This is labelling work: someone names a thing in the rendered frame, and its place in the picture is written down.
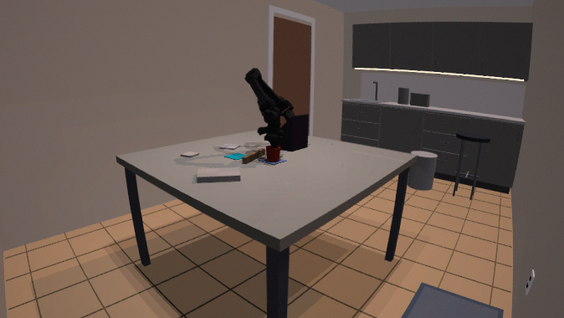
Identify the tan wooden flat bar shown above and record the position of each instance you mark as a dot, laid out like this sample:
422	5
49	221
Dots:
252	156

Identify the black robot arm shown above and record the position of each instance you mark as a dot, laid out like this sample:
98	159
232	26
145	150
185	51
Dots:
270	104

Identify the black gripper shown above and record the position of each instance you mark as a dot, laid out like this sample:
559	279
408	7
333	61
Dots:
274	132

